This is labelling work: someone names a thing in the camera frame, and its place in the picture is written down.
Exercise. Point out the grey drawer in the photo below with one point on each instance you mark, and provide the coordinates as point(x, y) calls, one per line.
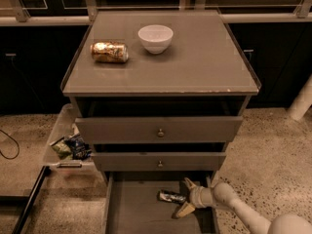
point(133, 205)
point(147, 161)
point(107, 130)

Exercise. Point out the clear plastic storage bin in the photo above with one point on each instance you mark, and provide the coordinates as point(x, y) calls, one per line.
point(64, 127)

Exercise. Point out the metal window frame railing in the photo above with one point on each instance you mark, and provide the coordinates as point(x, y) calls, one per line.
point(231, 11)

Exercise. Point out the grey bottom drawer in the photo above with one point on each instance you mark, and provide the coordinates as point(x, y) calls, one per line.
point(133, 205)

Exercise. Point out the blue snack bag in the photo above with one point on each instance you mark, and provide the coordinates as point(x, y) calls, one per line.
point(80, 150)

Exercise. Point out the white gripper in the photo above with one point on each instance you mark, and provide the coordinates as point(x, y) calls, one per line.
point(196, 197)

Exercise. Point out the brass top drawer knob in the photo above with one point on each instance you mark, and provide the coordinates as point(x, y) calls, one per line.
point(160, 133)

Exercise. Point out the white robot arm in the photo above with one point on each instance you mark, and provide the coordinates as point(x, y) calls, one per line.
point(265, 186)

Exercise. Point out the gold soda can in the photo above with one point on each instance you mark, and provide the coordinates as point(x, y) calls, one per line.
point(109, 51)

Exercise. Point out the white ceramic bowl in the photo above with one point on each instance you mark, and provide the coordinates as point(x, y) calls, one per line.
point(155, 38)

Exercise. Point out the green snack bag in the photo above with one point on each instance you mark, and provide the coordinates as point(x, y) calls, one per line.
point(62, 149)

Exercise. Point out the black floor rail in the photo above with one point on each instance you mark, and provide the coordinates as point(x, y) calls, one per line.
point(21, 206)

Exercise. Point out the silver blue redbull can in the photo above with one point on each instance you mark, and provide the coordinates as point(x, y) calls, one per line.
point(171, 197)

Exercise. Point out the grey drawer cabinet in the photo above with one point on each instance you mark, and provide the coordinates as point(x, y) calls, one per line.
point(202, 73)

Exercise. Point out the grey middle drawer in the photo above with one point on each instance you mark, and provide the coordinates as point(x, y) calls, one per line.
point(147, 161)

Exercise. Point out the grey top drawer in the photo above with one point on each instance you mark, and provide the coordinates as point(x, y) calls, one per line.
point(107, 130)

